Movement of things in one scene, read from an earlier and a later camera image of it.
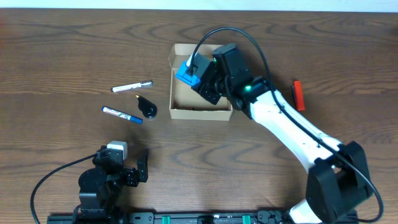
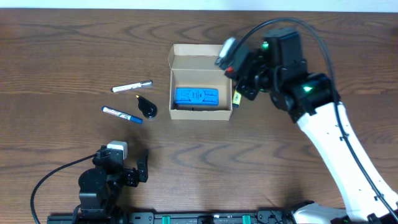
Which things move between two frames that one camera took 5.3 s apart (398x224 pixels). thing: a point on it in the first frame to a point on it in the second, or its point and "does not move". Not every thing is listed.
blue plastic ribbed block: x=185 y=73 to x=185 y=96
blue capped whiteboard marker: x=121 y=114 does not move
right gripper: x=203 y=91 to x=245 y=91
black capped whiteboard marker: x=130 y=86 does not move
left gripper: x=132 y=177 does not move
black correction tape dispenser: x=148 y=109 does not move
